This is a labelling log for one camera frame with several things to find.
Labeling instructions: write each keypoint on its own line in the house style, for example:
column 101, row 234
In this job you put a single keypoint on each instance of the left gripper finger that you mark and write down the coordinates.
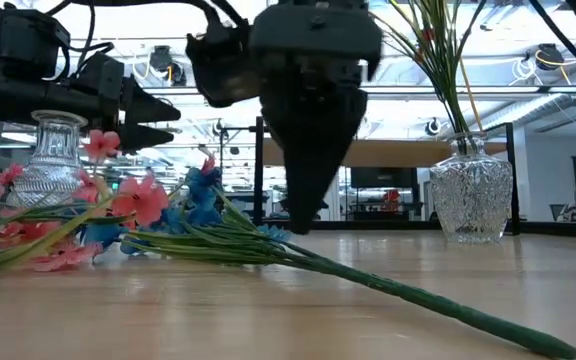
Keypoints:
column 148, row 107
column 148, row 137

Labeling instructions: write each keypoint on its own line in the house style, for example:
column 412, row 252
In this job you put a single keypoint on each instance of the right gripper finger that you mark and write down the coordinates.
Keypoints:
column 310, row 150

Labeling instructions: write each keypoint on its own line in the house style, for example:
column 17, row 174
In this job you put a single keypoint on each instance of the tall ribbed glass vase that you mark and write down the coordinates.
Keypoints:
column 53, row 150

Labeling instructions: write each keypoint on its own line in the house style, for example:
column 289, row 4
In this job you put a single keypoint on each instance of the pink artificial flower bunch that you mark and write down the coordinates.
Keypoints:
column 143, row 200

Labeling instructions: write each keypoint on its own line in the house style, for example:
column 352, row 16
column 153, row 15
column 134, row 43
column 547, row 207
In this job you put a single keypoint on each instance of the red artificial flower bunch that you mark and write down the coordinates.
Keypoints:
column 443, row 75

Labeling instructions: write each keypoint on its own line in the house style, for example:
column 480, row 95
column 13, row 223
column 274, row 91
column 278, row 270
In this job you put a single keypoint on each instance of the round cut glass vase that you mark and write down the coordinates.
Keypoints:
column 470, row 195

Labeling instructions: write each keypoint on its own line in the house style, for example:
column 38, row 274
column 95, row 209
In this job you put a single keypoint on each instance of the blue artificial flower bunch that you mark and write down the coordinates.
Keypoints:
column 418, row 295

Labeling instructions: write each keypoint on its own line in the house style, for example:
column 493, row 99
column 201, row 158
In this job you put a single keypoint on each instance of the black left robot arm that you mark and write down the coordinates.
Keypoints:
column 23, row 45

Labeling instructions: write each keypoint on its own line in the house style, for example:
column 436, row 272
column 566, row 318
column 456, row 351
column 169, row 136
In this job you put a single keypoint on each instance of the wooden shelf board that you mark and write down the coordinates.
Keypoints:
column 398, row 152

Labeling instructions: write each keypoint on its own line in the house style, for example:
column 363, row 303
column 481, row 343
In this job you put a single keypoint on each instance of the black monitor screen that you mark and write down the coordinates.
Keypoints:
column 383, row 177

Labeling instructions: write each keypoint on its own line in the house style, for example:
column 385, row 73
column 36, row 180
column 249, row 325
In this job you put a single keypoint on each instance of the long ceiling light strip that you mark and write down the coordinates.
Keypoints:
column 508, row 90

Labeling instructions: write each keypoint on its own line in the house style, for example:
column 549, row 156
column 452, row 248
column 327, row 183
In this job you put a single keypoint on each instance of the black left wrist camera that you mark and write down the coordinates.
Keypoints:
column 98, row 75

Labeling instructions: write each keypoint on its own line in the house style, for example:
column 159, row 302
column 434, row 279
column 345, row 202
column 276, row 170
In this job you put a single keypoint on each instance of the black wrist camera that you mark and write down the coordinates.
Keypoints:
column 98, row 75
column 223, row 65

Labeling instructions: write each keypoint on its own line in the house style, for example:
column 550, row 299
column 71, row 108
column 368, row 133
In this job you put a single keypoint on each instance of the black shelf post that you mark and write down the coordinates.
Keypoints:
column 258, row 150
column 514, row 190

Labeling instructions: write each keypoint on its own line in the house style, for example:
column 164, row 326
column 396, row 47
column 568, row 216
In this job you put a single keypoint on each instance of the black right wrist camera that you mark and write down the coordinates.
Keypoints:
column 223, row 65

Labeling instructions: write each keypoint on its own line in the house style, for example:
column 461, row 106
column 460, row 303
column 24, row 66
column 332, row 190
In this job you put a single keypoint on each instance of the black aluminium table frame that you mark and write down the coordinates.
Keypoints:
column 393, row 225

